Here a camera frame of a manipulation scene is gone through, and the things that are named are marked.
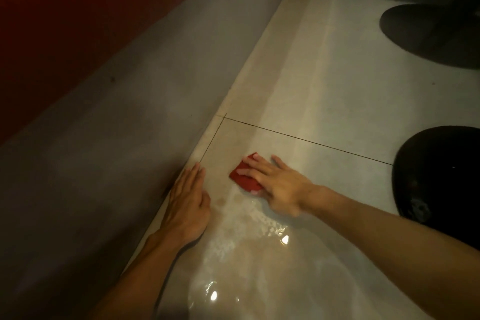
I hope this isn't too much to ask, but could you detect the person's left hand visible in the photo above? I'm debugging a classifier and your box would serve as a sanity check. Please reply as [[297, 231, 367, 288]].
[[159, 162, 212, 246]]

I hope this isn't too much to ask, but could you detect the person's right hand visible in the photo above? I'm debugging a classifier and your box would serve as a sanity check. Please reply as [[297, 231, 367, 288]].
[[241, 153, 320, 219]]

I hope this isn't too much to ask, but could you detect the red cloth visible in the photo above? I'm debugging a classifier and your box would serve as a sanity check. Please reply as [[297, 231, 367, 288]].
[[229, 152, 265, 195]]

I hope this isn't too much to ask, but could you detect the person's left forearm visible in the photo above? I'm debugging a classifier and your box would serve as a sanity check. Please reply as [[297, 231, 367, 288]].
[[89, 231, 189, 320]]

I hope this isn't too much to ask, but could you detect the person's right forearm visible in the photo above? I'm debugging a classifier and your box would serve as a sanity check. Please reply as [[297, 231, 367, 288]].
[[303, 185, 480, 320]]

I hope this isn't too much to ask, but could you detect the beige tiled floor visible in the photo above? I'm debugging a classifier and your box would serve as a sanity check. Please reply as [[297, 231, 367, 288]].
[[123, 0, 480, 320]]

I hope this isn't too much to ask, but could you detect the grey bench base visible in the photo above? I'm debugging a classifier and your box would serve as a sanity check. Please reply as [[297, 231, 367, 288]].
[[0, 0, 299, 320]]

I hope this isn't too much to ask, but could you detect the black round table base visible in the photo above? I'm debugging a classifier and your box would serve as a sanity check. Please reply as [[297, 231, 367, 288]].
[[379, 0, 480, 70], [391, 125, 480, 251]]

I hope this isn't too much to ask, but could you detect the red bench seat cushion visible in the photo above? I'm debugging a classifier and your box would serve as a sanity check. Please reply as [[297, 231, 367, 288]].
[[0, 0, 239, 146]]

